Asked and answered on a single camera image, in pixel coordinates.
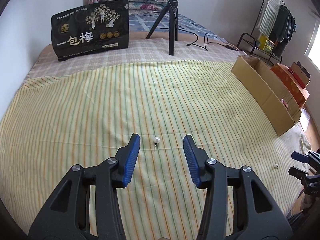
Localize red flat box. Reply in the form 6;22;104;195
287;67;307;88

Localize dark flat box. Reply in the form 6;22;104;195
297;61;312;78

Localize dark hanging clothes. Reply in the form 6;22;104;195
270;5;297;53

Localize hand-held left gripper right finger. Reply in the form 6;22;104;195
183;135;293;240

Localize black printed snack bag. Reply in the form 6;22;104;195
51;0;130;62

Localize black metal clothes rack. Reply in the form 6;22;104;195
236;0;297;64

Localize black tripod stand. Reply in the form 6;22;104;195
145;0;181;56

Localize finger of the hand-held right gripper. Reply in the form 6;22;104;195
291;149;320;171
288;166;320;196

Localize blue patchwork bedsheet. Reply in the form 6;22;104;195
129;12;228;43

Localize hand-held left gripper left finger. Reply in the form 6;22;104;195
28;133;141;240

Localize black ring light cable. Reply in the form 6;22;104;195
180;30;227;52

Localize beige plaid blanket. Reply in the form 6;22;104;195
19;31;250;93

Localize striped hanging towel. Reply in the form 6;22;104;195
255;0;282;34

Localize bright window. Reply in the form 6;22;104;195
304;20;320;65

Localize yellow striped blanket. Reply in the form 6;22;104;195
0;60;313;240

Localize orange box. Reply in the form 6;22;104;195
271;63;310;109

